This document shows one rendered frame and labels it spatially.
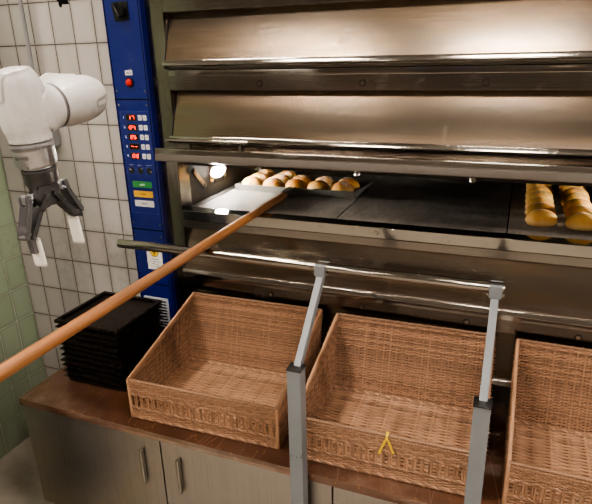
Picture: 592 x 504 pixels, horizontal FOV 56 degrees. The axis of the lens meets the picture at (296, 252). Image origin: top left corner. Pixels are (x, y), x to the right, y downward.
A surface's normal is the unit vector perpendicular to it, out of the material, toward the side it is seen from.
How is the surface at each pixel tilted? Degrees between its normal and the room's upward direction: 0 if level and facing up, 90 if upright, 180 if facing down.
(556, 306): 70
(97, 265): 90
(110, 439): 90
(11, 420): 90
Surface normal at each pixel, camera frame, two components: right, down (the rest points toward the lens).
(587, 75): -0.36, 0.32
